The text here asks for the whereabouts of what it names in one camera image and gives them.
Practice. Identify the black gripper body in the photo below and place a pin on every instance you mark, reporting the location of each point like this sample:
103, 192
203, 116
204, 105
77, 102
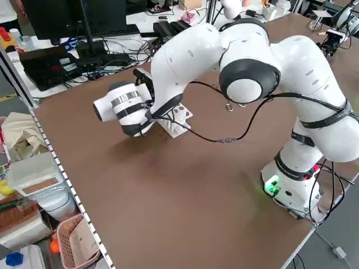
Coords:
143, 77
332, 45

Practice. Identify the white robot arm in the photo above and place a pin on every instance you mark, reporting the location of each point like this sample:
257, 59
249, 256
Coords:
343, 15
196, 56

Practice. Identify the wooden test tube clamp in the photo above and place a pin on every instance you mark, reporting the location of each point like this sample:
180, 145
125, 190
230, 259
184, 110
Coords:
322, 32

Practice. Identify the black keyboard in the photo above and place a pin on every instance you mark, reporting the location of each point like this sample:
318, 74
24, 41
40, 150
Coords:
117, 30

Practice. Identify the black power supply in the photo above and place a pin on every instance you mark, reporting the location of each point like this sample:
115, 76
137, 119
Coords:
165, 28
182, 26

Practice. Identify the white test tube rack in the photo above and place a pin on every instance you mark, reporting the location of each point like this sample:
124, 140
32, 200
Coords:
179, 130

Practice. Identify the small white box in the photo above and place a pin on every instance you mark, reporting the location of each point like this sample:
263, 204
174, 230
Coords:
269, 12

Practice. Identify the pink patterned packet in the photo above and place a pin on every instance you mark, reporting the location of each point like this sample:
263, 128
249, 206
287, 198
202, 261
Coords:
188, 16

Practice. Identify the black electronics box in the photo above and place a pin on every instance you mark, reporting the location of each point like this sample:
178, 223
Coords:
45, 67

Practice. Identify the black monitor with stand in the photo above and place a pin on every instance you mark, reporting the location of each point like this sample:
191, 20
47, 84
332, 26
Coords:
56, 16

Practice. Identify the clear plastic bottle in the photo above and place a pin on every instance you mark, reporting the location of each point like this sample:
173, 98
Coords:
15, 36
28, 43

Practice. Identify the beige cloth bag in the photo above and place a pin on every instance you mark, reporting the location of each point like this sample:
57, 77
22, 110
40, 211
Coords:
22, 131

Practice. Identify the red emergency stop button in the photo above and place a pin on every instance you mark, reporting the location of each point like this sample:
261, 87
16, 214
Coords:
4, 35

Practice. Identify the person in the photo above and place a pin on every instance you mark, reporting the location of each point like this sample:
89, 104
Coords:
11, 11

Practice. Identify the white lidded plastic bin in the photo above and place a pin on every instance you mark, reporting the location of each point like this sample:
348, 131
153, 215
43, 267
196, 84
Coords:
36, 179

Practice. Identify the yellow toy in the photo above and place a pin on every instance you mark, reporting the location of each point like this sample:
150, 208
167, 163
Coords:
5, 187

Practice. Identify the pink plastic basket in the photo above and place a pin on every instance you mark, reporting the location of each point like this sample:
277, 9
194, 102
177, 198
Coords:
67, 243

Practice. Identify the brown wicker basket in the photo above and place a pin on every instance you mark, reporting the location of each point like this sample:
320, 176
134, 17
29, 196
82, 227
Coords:
16, 214

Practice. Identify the orange ball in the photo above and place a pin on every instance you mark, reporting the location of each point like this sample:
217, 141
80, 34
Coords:
54, 246

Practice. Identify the white power adapter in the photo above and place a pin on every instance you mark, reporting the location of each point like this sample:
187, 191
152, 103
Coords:
339, 252

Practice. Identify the clear jug with blue cap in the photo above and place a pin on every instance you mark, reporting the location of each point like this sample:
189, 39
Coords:
14, 259

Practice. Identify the aluminium frame post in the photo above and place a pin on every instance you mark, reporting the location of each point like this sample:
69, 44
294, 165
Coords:
16, 78

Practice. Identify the aluminium table edge rail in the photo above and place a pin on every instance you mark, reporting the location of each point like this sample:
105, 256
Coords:
70, 190

